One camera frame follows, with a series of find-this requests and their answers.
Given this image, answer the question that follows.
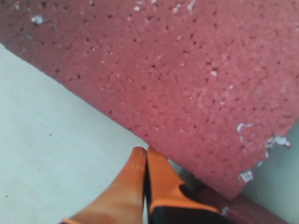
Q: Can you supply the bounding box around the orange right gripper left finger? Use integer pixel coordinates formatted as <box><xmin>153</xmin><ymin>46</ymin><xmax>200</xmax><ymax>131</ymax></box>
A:
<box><xmin>61</xmin><ymin>147</ymin><xmax>146</xmax><ymax>224</ymax></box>

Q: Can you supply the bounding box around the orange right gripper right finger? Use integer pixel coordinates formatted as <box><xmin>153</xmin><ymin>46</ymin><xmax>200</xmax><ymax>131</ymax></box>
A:
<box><xmin>146</xmin><ymin>147</ymin><xmax>224</xmax><ymax>224</ymax></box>

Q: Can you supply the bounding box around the red brick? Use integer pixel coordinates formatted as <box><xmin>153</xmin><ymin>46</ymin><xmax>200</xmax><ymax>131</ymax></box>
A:
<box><xmin>0</xmin><ymin>0</ymin><xmax>299</xmax><ymax>199</ymax></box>

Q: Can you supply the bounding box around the front row large brick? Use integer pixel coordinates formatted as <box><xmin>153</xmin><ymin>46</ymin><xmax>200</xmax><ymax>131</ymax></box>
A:
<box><xmin>194</xmin><ymin>183</ymin><xmax>287</xmax><ymax>224</ymax></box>

